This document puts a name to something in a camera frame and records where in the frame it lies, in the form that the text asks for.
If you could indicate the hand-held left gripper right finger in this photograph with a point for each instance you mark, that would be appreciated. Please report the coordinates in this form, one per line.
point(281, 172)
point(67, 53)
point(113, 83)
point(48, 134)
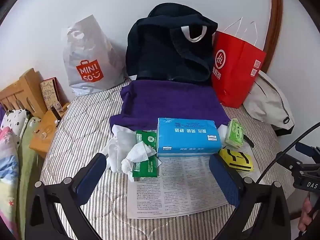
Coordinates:
point(225, 180)

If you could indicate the colourful printed blanket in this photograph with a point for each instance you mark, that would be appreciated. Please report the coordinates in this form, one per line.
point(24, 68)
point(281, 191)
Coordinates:
point(8, 160)

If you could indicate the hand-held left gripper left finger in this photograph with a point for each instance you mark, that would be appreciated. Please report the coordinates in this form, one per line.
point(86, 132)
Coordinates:
point(90, 177)

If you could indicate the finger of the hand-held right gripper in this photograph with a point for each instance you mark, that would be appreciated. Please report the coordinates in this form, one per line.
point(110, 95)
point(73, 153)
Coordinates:
point(306, 150)
point(290, 161)

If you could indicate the white dotted pillow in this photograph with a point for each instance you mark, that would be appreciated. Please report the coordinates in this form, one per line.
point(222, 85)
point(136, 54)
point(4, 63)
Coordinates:
point(12, 120)

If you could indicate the curved wooden frame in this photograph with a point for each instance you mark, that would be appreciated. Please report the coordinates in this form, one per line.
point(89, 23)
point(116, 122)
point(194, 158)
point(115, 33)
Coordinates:
point(275, 17)

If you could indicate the printed paper sheet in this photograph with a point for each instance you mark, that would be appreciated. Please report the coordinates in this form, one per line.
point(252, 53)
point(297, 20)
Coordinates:
point(175, 187)

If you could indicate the purple towel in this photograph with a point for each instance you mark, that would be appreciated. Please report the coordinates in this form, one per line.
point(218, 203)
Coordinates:
point(162, 100)

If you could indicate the person's right hand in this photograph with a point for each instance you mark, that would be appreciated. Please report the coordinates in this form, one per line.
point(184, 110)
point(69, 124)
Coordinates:
point(305, 217)

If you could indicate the navy fabric bag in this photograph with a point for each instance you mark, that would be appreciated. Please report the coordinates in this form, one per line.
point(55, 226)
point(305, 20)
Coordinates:
point(155, 50)

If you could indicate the striped bed quilt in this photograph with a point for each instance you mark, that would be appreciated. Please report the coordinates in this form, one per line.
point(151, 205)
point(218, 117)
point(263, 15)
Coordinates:
point(75, 135)

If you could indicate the white bag with black trim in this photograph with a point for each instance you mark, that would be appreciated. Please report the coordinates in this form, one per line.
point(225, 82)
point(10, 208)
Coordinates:
point(267, 100)

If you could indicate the small green tissue packet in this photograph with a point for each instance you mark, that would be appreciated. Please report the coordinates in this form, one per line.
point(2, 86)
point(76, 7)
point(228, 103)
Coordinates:
point(233, 133)

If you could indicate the red paper bag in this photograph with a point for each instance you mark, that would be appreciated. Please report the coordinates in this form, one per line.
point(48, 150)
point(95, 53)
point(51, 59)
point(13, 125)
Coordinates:
point(232, 80)

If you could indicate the green wipes pack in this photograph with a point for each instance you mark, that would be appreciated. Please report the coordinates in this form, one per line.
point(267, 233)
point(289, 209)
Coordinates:
point(146, 171)

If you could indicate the blue tissue pack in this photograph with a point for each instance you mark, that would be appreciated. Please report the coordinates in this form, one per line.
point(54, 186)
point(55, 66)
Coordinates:
point(187, 137)

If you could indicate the wooden bedside shelf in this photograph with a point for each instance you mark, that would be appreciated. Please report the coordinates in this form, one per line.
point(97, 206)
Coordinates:
point(45, 127)

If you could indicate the white plastic shopping bag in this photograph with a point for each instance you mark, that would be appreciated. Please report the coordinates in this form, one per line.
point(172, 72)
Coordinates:
point(87, 45)

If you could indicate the wooden headboard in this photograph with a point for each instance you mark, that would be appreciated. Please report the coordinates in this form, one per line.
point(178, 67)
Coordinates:
point(25, 87)

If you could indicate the patterned notebook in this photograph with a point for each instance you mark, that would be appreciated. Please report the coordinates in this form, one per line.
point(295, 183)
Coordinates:
point(50, 92)

